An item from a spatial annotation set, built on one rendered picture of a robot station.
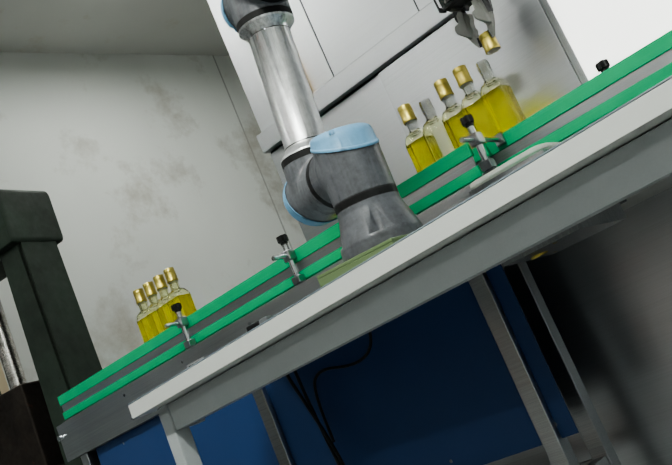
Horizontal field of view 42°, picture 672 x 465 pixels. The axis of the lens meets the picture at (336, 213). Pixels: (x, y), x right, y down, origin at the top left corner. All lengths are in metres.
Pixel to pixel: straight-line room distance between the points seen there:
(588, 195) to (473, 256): 0.21
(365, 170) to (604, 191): 0.44
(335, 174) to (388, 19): 0.94
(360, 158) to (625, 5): 0.80
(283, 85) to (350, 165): 0.27
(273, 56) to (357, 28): 0.75
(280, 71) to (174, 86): 4.75
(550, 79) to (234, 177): 4.40
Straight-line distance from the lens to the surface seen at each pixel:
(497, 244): 1.31
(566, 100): 1.90
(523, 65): 2.13
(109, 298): 5.37
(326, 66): 2.49
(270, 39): 1.72
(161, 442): 2.71
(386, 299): 1.46
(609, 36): 2.05
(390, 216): 1.46
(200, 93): 6.52
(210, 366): 1.78
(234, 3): 1.76
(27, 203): 4.09
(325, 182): 1.52
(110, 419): 2.85
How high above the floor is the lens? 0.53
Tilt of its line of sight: 13 degrees up
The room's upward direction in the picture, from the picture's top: 23 degrees counter-clockwise
